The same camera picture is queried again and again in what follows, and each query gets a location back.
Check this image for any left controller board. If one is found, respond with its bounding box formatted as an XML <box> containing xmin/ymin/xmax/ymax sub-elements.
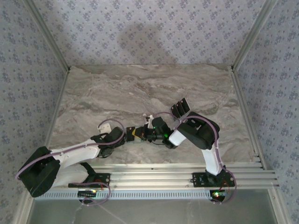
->
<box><xmin>78</xmin><ymin>190</ymin><xmax>98</xmax><ymax>199</ymax></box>

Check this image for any controller board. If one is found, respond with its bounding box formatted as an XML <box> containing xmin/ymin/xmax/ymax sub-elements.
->
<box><xmin>209</xmin><ymin>190</ymin><xmax>228</xmax><ymax>203</ymax></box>
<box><xmin>78</xmin><ymin>190</ymin><xmax>98</xmax><ymax>199</ymax></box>

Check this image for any grey metal lower panel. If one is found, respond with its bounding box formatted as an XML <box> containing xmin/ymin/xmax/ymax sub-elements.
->
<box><xmin>29</xmin><ymin>199</ymin><xmax>278</xmax><ymax>224</ymax></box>

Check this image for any right controller board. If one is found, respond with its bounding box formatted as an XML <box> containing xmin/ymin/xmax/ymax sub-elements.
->
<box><xmin>209</xmin><ymin>190</ymin><xmax>228</xmax><ymax>203</ymax></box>

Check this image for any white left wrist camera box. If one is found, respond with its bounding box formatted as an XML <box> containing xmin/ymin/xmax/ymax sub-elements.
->
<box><xmin>97</xmin><ymin>122</ymin><xmax>112</xmax><ymax>133</ymax></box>

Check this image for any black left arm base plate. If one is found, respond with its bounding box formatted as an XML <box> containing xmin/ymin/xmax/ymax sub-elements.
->
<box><xmin>69</xmin><ymin>173</ymin><xmax>111</xmax><ymax>189</ymax></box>

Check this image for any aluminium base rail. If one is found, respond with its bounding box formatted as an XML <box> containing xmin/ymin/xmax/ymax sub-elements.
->
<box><xmin>52</xmin><ymin>163</ymin><xmax>280</xmax><ymax>190</ymax></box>

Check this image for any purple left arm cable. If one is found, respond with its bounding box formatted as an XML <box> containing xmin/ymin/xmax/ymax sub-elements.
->
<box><xmin>15</xmin><ymin>119</ymin><xmax>112</xmax><ymax>207</ymax></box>

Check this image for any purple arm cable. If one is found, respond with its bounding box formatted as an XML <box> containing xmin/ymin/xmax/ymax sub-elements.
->
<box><xmin>149</xmin><ymin>112</ymin><xmax>238</xmax><ymax>206</ymax></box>
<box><xmin>15</xmin><ymin>119</ymin><xmax>112</xmax><ymax>207</ymax></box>

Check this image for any grey slotted cable duct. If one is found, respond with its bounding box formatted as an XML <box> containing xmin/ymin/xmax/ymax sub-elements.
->
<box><xmin>37</xmin><ymin>190</ymin><xmax>212</xmax><ymax>201</ymax></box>

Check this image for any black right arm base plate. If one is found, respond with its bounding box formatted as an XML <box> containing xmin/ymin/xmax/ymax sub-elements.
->
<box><xmin>192</xmin><ymin>172</ymin><xmax>235</xmax><ymax>187</ymax></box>

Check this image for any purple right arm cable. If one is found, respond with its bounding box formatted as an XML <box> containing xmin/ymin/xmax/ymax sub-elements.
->
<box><xmin>149</xmin><ymin>112</ymin><xmax>238</xmax><ymax>206</ymax></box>

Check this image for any aluminium frame leg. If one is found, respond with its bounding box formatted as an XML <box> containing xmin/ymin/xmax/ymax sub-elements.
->
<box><xmin>14</xmin><ymin>196</ymin><xmax>36</xmax><ymax>224</ymax></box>
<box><xmin>268</xmin><ymin>189</ymin><xmax>289</xmax><ymax>224</ymax></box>

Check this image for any aluminium frame post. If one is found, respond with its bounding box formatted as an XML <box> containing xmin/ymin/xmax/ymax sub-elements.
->
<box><xmin>23</xmin><ymin>0</ymin><xmax>71</xmax><ymax>70</ymax></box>
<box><xmin>231</xmin><ymin>0</ymin><xmax>278</xmax><ymax>70</ymax></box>

